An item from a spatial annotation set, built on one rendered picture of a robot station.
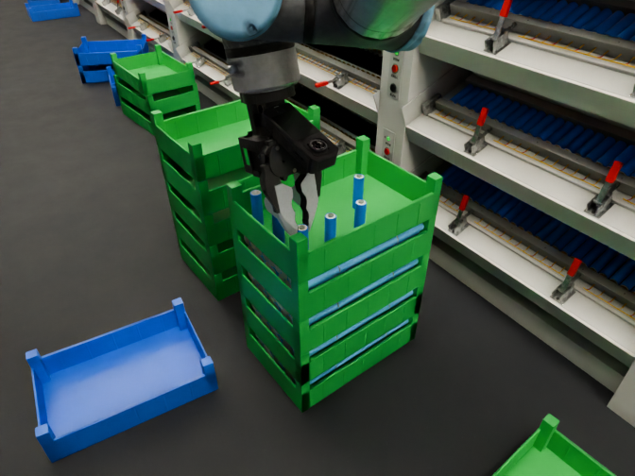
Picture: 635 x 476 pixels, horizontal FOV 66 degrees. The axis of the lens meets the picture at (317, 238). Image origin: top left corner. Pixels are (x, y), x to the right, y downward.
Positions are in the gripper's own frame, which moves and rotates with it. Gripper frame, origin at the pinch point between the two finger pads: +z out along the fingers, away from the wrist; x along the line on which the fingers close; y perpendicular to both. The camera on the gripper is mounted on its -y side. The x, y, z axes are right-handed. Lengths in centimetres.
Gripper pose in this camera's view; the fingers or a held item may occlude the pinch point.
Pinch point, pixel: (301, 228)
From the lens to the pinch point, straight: 72.0
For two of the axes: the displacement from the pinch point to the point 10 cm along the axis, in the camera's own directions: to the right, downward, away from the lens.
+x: -7.9, 3.7, -4.9
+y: -5.9, -2.5, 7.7
